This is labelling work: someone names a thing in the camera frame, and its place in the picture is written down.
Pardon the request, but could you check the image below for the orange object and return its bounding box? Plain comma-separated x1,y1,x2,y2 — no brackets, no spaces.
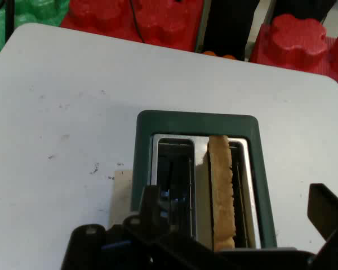
201,50,237,61

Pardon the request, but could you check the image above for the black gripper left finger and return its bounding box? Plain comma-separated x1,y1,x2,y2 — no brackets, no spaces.
122,184,215,270

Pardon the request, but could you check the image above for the green plastic block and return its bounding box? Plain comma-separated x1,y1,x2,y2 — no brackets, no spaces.
0,0,71,68

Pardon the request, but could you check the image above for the beige paper tape patch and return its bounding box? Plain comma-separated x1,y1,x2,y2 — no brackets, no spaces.
109,170,134,227

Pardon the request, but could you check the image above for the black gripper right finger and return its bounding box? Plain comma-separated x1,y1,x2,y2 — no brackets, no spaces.
307,183,338,270

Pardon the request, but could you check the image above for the slice of toast bread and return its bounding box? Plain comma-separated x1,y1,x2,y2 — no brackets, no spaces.
208,134,237,252

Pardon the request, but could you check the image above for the red plastic block right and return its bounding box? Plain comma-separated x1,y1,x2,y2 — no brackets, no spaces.
249,13,338,132

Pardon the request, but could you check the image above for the red plastic block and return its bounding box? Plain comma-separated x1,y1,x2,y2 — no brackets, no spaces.
59,0,208,53
249,13,338,132

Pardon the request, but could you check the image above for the black table leg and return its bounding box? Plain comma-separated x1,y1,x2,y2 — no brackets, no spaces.
5,0,15,43

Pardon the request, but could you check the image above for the dark green two-slot toaster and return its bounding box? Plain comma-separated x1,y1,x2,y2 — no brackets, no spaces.
130,110,278,252

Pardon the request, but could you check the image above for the black post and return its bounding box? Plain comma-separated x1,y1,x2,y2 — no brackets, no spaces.
195,0,275,61

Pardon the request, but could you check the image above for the red plastic block left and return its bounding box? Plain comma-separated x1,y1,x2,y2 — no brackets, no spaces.
59,0,208,53

